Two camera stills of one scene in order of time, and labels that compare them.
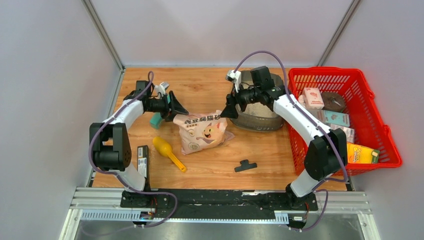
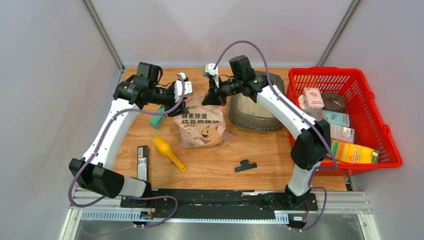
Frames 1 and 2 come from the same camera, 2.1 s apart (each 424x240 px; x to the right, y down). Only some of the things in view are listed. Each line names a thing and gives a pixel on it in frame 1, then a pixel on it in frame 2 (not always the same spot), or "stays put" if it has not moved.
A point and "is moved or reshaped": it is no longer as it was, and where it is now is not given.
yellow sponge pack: [358, 154] stays put
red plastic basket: [352, 85] stays put
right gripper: [230, 110] → [215, 97]
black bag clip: [245, 165] stays put
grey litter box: [256, 117] stays put
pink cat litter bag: [201, 130] is moved or reshaped
